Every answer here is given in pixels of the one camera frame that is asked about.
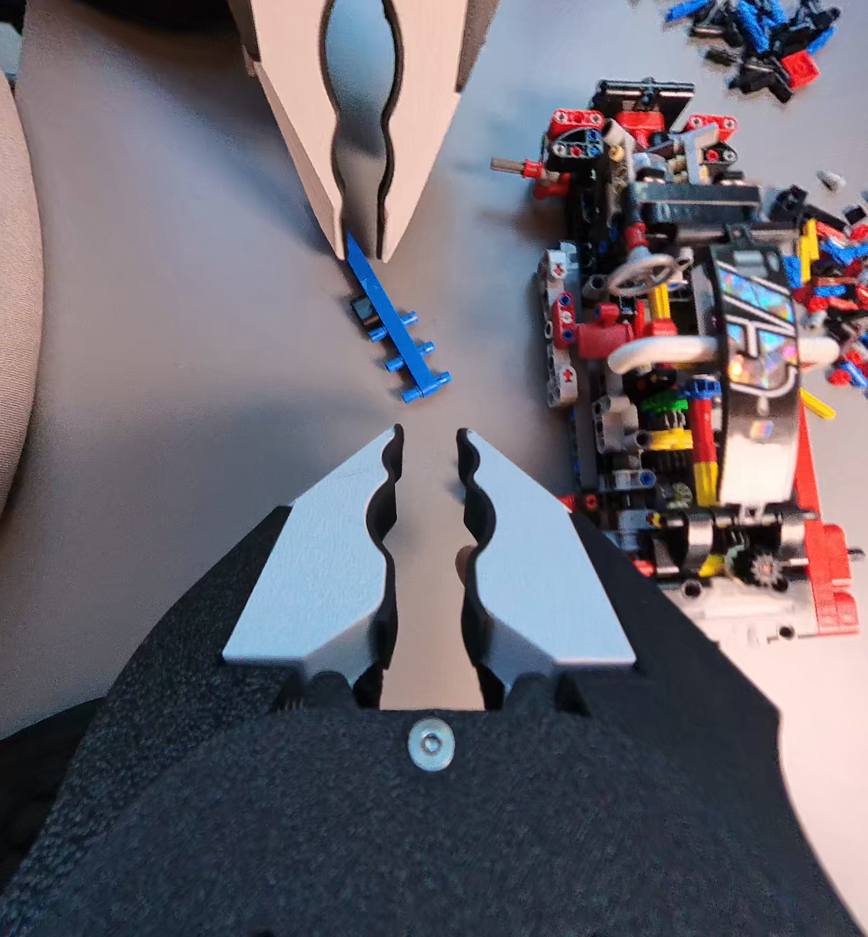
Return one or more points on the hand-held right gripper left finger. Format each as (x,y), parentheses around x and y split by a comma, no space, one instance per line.
(309,585)

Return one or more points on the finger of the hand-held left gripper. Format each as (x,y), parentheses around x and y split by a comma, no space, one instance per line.
(291,73)
(427,88)

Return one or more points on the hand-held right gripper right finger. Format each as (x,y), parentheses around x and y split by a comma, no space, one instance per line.
(551,585)

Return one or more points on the long blue lego beam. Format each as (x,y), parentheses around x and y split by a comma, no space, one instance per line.
(386,300)

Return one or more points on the small black curved lego piece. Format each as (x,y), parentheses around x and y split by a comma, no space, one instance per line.
(364,310)

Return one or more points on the blue lego pin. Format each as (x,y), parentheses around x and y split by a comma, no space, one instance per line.
(410,318)
(427,348)
(441,379)

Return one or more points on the partly built lego car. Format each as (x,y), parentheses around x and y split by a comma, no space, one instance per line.
(661,351)

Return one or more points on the small grey lego piece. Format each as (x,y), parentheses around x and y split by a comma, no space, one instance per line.
(832,181)

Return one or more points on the pile of mixed lego pieces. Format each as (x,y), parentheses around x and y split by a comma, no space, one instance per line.
(859,293)

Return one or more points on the person's right hand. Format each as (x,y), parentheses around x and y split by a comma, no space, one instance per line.
(465,567)

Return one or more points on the pile of black blue pins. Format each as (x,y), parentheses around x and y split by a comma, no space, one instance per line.
(756,29)

